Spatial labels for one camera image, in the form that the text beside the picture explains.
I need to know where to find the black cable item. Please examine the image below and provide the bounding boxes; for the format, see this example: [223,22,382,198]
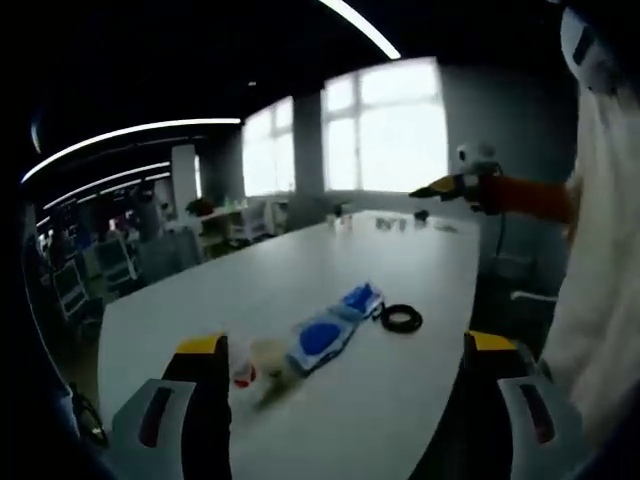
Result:
[378,301,425,334]

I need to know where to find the blue-lid wet wipes pack item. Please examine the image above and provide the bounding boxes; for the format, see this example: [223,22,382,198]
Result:
[283,306,359,377]

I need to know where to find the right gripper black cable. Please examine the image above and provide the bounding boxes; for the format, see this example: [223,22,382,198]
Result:
[494,212,509,262]

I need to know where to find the blue plastic packet item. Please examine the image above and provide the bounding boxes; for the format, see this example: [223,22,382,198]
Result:
[339,281,387,322]

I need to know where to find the white worn device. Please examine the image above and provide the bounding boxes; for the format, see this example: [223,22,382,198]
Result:
[559,4,624,97]

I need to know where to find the long curved ceiling light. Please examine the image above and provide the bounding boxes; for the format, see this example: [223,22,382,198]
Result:
[21,117,242,184]

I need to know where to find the white table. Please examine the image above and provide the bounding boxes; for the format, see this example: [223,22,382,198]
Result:
[97,209,484,480]

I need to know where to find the white office chair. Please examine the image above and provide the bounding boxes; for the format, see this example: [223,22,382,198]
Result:
[93,238,141,288]
[51,258,91,322]

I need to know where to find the person's white shirt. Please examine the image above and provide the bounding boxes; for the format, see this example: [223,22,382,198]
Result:
[537,0,640,451]

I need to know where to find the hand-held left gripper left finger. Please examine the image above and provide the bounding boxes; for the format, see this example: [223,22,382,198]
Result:
[110,332,234,480]

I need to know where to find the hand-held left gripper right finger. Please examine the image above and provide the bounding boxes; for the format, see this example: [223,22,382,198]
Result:
[459,329,587,480]

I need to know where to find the narrow bright window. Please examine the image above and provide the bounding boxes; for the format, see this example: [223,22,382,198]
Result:
[242,96,297,199]

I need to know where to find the wide bright window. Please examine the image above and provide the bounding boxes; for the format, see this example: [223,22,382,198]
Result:
[322,56,449,194]

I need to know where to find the white storage shelf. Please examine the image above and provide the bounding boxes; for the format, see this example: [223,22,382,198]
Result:
[199,201,289,252]

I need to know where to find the white ceiling light strip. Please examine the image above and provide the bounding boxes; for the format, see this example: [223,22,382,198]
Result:
[318,0,402,59]

